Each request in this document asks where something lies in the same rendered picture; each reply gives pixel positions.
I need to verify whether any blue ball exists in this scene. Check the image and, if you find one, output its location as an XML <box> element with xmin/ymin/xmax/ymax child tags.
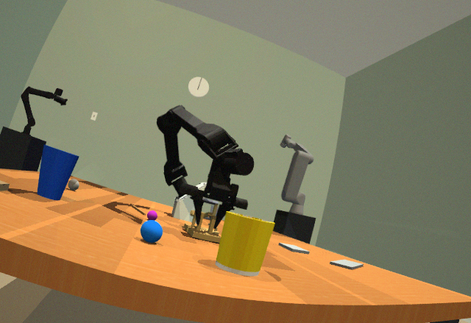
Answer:
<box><xmin>140</xmin><ymin>220</ymin><xmax>163</xmax><ymax>243</ymax></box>

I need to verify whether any blue tapered cup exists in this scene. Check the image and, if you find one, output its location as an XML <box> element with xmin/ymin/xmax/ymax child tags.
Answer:
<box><xmin>38</xmin><ymin>144</ymin><xmax>79</xmax><ymax>201</ymax></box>

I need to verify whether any beige flat bar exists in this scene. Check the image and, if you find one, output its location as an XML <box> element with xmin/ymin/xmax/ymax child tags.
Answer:
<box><xmin>0</xmin><ymin>180</ymin><xmax>10</xmax><ymax>191</ymax></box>

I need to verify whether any yellow mug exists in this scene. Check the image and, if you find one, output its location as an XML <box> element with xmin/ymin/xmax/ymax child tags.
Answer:
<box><xmin>215</xmin><ymin>211</ymin><xmax>275</xmax><ymax>277</ymax></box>

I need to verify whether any magenta ball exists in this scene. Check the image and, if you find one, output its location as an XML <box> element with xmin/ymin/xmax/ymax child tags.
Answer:
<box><xmin>146</xmin><ymin>210</ymin><xmax>157</xmax><ymax>220</ymax></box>

